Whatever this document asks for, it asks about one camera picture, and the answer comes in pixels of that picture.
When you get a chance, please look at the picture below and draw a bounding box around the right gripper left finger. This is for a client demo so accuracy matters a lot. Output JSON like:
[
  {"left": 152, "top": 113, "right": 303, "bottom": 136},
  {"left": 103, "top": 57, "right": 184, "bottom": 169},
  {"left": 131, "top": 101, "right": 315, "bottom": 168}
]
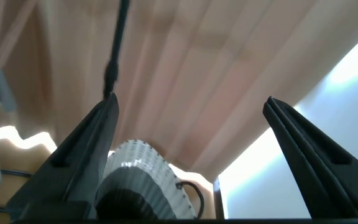
[{"left": 6, "top": 92, "right": 120, "bottom": 220}]

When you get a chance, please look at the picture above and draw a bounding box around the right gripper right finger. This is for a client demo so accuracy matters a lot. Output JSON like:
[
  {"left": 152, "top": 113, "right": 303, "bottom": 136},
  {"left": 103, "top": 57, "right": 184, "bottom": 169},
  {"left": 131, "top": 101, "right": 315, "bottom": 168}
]
[{"left": 262, "top": 95, "right": 358, "bottom": 218}]

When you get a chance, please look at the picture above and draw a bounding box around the white laundry basket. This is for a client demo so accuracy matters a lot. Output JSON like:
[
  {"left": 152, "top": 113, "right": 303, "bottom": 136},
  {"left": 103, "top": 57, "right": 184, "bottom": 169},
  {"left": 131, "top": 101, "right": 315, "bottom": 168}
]
[{"left": 94, "top": 139, "right": 205, "bottom": 220}]

